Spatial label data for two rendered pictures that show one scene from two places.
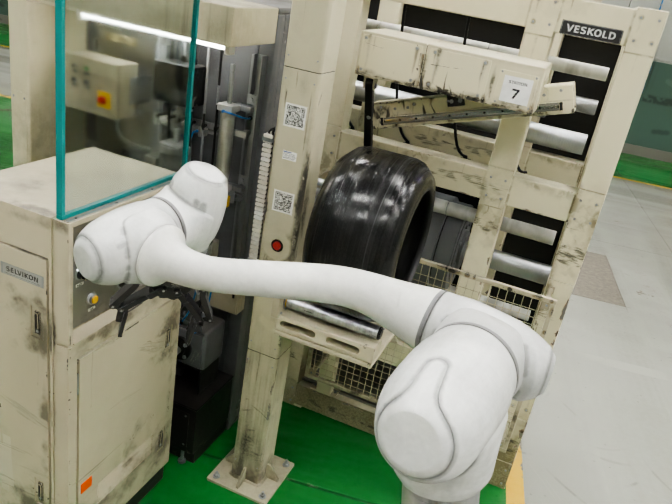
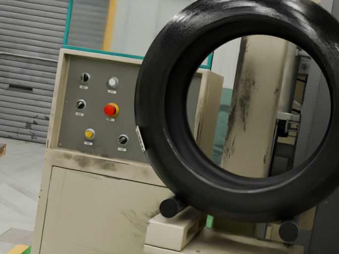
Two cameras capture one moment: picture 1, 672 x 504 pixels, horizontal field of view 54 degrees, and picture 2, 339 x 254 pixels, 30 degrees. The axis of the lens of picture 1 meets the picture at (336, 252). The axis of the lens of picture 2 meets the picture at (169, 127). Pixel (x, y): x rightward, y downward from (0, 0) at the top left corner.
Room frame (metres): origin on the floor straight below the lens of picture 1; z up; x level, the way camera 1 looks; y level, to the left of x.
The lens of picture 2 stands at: (1.71, -1.65, 1.17)
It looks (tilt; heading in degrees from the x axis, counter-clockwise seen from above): 3 degrees down; 84
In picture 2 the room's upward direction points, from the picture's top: 9 degrees clockwise
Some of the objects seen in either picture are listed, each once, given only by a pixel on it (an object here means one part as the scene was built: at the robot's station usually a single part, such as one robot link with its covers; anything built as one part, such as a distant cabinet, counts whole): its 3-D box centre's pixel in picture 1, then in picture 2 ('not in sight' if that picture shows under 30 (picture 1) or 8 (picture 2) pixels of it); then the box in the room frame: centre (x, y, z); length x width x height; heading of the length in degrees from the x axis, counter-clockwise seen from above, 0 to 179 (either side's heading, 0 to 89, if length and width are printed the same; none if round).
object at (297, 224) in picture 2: not in sight; (291, 219); (2.20, -0.11, 0.90); 0.35 x 0.05 x 0.05; 72
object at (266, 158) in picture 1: (264, 201); not in sight; (2.13, 0.27, 1.19); 0.05 x 0.04 x 0.48; 162
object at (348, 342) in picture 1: (328, 332); (179, 223); (1.94, -0.02, 0.83); 0.36 x 0.09 x 0.06; 72
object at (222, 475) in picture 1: (252, 468); not in sight; (2.13, 0.18, 0.02); 0.27 x 0.27 x 0.04; 72
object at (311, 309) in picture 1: (332, 316); (183, 199); (1.94, -0.03, 0.90); 0.35 x 0.05 x 0.05; 72
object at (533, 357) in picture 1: (488, 352); not in sight; (0.82, -0.24, 1.51); 0.18 x 0.14 x 0.13; 64
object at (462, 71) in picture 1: (453, 68); not in sight; (2.31, -0.28, 1.71); 0.61 x 0.25 x 0.15; 72
